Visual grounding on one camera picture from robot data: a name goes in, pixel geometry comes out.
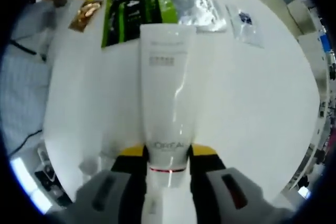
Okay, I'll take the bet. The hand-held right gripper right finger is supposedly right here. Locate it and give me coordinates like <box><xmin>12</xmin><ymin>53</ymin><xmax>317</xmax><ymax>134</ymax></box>
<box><xmin>187</xmin><ymin>144</ymin><xmax>293</xmax><ymax>224</ymax></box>

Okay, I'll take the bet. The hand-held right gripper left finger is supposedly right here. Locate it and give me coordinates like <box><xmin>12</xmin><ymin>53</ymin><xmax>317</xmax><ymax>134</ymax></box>
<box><xmin>75</xmin><ymin>144</ymin><xmax>150</xmax><ymax>224</ymax></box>

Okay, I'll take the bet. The gold foil sachet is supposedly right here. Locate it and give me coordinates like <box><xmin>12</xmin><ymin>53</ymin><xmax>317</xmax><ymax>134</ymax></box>
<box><xmin>68</xmin><ymin>0</ymin><xmax>105</xmax><ymax>34</ymax></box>

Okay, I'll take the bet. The white skincare tube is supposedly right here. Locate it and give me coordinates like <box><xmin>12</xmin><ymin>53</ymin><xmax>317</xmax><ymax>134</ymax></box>
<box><xmin>138</xmin><ymin>23</ymin><xmax>198</xmax><ymax>224</ymax></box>

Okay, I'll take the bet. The clear sachet blue print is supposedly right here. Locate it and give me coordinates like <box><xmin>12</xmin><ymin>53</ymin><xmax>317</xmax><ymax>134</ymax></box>
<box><xmin>225</xmin><ymin>3</ymin><xmax>265</xmax><ymax>49</ymax></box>

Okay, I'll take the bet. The green black sachet packet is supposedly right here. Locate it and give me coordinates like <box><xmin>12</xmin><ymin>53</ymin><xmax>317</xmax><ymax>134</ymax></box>
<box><xmin>101</xmin><ymin>0</ymin><xmax>180</xmax><ymax>49</ymax></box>

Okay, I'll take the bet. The silver foil packet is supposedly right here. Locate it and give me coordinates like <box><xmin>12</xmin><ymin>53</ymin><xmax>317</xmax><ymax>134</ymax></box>
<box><xmin>172</xmin><ymin>0</ymin><xmax>228</xmax><ymax>34</ymax></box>

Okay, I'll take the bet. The black cable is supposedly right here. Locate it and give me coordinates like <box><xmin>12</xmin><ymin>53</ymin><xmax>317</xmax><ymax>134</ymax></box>
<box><xmin>9</xmin><ymin>39</ymin><xmax>47</xmax><ymax>62</ymax></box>

